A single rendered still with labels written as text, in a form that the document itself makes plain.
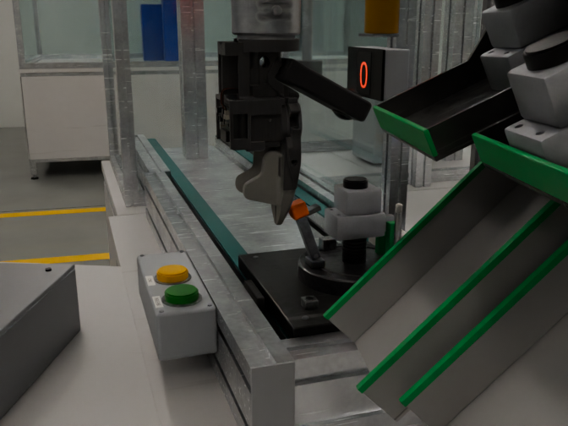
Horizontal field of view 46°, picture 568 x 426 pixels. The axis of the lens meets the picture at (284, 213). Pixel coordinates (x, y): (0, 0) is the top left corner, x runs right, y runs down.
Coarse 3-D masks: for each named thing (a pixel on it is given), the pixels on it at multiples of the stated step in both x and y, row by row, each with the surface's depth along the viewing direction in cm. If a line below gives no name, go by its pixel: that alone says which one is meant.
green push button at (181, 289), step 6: (168, 288) 80; (174, 288) 80; (180, 288) 80; (186, 288) 80; (192, 288) 80; (168, 294) 78; (174, 294) 78; (180, 294) 78; (186, 294) 78; (192, 294) 78; (198, 294) 79; (168, 300) 78; (174, 300) 78; (180, 300) 77; (186, 300) 78; (192, 300) 78
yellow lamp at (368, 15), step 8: (368, 0) 95; (376, 0) 94; (384, 0) 93; (392, 0) 94; (368, 8) 95; (376, 8) 94; (384, 8) 94; (392, 8) 94; (368, 16) 95; (376, 16) 94; (384, 16) 94; (392, 16) 94; (368, 24) 95; (376, 24) 94; (384, 24) 94; (392, 24) 95; (368, 32) 96; (376, 32) 95; (384, 32) 95; (392, 32) 95
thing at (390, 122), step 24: (480, 48) 57; (456, 72) 57; (480, 72) 57; (408, 96) 57; (432, 96) 57; (456, 96) 56; (480, 96) 53; (504, 96) 45; (384, 120) 55; (408, 120) 49; (432, 120) 53; (456, 120) 45; (480, 120) 45; (408, 144) 51; (432, 144) 45; (456, 144) 45
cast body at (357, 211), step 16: (352, 176) 82; (336, 192) 82; (352, 192) 79; (368, 192) 79; (336, 208) 82; (352, 208) 79; (368, 208) 80; (336, 224) 79; (352, 224) 80; (368, 224) 80; (384, 224) 81; (336, 240) 80
